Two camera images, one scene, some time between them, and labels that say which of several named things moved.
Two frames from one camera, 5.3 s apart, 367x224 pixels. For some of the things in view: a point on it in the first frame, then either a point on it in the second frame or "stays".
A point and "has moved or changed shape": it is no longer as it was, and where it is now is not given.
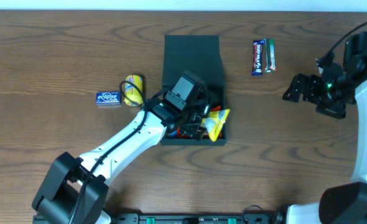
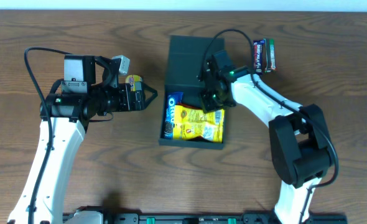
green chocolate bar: [270, 53] stays
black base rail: [235, 218] stays
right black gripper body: [306, 89] → [211, 103]
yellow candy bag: [214, 122] has moved or changed shape
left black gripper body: [193, 123] → [138, 100]
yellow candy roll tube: [132, 92] stays
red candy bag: [205, 134] has moved or changed shape
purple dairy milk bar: [257, 57] stays
